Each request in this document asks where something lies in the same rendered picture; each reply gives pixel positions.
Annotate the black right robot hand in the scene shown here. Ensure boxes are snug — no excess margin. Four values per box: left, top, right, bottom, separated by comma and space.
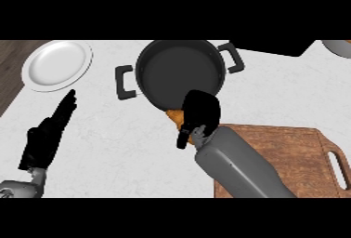
176, 89, 223, 151

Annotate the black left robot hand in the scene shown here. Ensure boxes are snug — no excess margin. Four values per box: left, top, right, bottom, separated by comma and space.
17, 88, 79, 171

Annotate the golden brown croissant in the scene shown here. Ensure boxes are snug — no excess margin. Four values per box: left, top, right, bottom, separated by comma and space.
166, 108, 195, 146

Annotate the brown wooden cutting board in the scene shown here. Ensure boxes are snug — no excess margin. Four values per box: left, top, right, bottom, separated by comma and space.
213, 123, 351, 199

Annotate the white round plate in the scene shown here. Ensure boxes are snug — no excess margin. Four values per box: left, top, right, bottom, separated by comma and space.
21, 40, 95, 93

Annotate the black appliance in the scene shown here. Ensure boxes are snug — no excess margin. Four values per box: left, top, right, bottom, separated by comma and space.
226, 40, 319, 58

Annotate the grey round bowl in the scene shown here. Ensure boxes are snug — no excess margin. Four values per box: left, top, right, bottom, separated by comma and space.
322, 40, 351, 60

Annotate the black pot with handles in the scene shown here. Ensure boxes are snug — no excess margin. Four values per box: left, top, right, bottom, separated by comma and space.
114, 40, 247, 112

